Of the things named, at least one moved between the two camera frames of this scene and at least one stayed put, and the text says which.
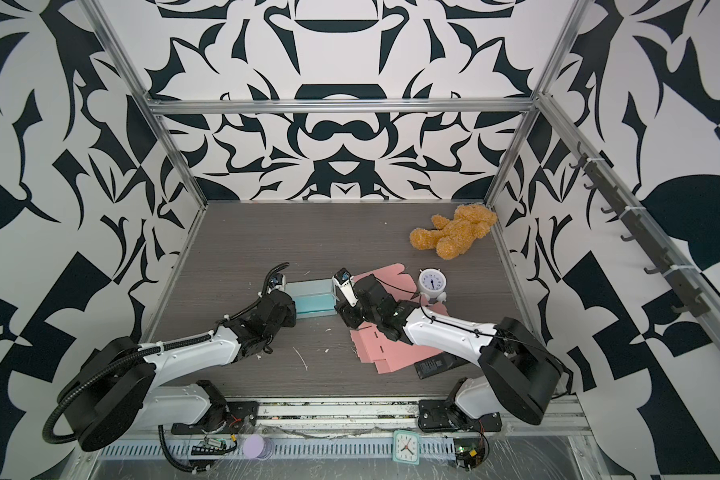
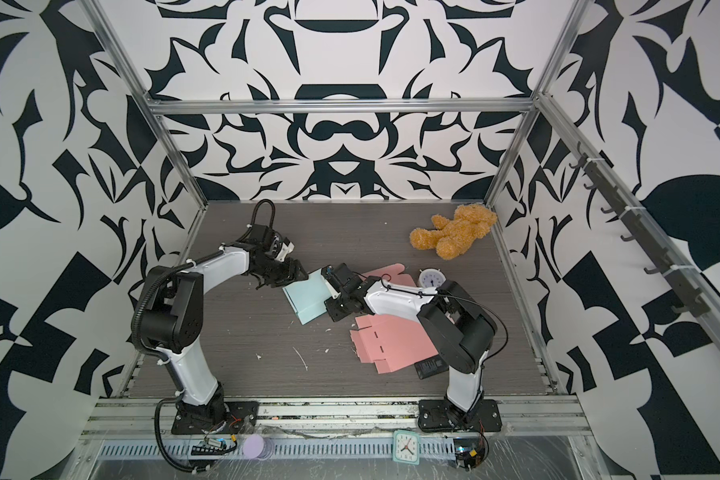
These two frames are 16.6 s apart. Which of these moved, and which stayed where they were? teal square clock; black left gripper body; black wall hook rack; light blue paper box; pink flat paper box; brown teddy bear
Moved: light blue paper box; black left gripper body
Stayed: teal square clock; pink flat paper box; brown teddy bear; black wall hook rack
